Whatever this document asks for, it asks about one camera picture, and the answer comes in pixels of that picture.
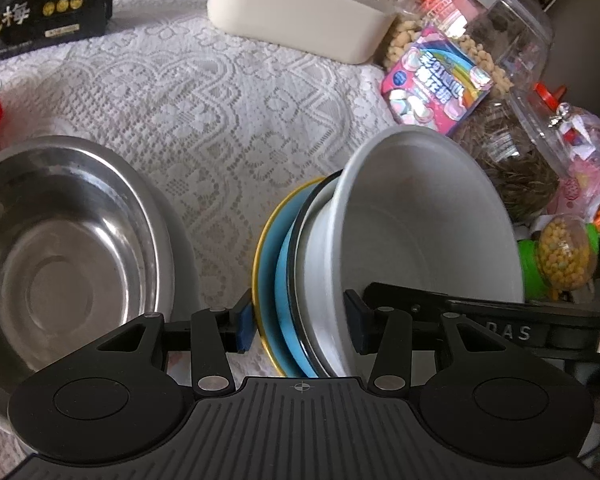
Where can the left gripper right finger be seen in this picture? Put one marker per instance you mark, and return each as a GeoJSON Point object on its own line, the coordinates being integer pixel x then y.
{"type": "Point", "coordinates": [387, 334]}

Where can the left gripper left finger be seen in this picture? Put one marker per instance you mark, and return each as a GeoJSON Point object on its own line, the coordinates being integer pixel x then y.
{"type": "Point", "coordinates": [213, 334]}

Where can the white bowl yellow rim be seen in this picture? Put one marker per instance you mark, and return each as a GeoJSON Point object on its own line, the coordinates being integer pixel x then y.
{"type": "Point", "coordinates": [263, 278]}

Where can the blue enamel bowl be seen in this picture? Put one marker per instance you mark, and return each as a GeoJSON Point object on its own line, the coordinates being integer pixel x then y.
{"type": "Point", "coordinates": [305, 362]}

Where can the white paper bowl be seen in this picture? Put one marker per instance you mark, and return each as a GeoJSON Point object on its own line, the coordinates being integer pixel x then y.
{"type": "Point", "coordinates": [411, 208]}

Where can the stainless steel bowl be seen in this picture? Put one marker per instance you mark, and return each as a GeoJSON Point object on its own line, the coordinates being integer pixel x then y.
{"type": "Point", "coordinates": [84, 248]}

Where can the pink plastic bag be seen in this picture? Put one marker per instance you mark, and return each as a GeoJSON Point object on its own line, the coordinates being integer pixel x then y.
{"type": "Point", "coordinates": [577, 135]}

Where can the sunflower seed glass jar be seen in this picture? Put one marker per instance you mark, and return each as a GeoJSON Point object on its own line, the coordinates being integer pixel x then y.
{"type": "Point", "coordinates": [509, 137]}

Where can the white lace tablecloth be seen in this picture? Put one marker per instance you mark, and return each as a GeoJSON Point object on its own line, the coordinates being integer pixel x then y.
{"type": "Point", "coordinates": [224, 126]}

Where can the pink marshmallow bag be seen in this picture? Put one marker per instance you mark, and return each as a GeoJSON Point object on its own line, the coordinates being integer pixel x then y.
{"type": "Point", "coordinates": [434, 84]}

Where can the cream tissue box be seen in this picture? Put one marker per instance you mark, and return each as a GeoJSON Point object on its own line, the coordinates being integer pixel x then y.
{"type": "Point", "coordinates": [347, 31]}

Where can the large glass jar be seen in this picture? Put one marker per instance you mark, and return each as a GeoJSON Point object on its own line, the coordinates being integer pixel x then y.
{"type": "Point", "coordinates": [509, 39]}

